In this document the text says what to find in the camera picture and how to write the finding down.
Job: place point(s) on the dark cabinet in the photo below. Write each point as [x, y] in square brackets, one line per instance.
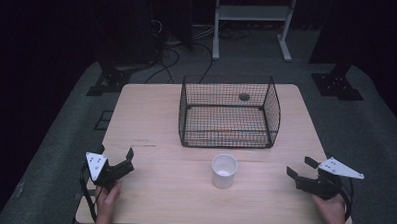
[173, 17]

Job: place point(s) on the person's right hand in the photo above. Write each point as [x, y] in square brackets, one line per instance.
[331, 210]

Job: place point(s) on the person's left hand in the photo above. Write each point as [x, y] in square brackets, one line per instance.
[107, 202]

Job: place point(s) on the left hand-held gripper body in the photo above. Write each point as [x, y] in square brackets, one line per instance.
[98, 167]

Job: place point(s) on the black stand base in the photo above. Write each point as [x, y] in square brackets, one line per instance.
[110, 82]
[337, 85]

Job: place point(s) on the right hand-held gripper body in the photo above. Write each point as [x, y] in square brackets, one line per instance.
[324, 186]

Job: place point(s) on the small dark round object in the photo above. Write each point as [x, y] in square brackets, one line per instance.
[244, 96]

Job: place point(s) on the white cup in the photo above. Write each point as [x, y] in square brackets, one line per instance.
[224, 174]

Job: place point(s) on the white metal stand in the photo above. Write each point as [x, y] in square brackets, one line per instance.
[253, 13]

